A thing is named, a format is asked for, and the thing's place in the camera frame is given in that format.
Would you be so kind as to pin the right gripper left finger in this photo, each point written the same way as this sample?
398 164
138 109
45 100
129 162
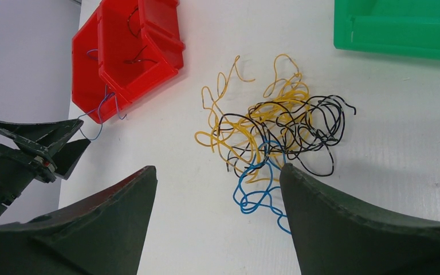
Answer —
101 234

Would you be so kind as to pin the red double bin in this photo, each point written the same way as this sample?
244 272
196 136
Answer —
123 51

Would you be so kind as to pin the green bin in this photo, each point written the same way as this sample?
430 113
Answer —
404 27

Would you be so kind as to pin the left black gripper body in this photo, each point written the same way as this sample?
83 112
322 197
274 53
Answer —
17 170

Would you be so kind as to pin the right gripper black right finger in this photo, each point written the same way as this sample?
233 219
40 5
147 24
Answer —
336 233

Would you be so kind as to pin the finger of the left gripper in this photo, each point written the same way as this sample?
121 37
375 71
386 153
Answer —
67 158

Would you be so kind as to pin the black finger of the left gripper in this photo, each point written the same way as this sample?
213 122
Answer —
41 139

